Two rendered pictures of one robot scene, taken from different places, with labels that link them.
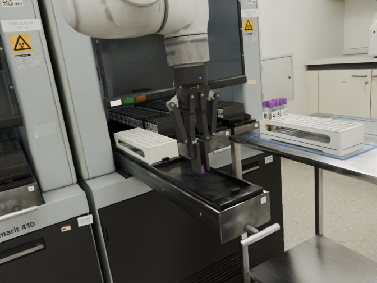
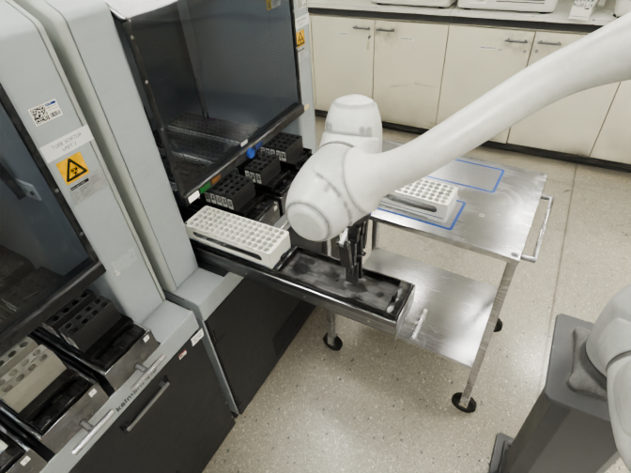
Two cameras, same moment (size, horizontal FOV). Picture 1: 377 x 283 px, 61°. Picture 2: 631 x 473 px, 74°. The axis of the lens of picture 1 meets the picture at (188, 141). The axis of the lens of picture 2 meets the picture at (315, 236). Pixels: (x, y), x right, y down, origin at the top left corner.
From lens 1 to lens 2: 62 cm
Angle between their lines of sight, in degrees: 35
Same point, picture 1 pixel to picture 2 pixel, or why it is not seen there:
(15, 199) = (134, 357)
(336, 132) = (443, 205)
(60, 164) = (147, 290)
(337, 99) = (336, 54)
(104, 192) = (208, 301)
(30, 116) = (106, 254)
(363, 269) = (423, 274)
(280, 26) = not seen: outside the picture
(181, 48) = not seen: hidden behind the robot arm
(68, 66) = (132, 174)
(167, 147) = (283, 243)
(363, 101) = (365, 59)
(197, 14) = not seen: hidden behind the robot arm
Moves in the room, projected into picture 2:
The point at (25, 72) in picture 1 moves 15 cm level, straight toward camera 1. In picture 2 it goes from (87, 205) to (134, 228)
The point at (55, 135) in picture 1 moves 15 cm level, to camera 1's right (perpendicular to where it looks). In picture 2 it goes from (137, 262) to (196, 238)
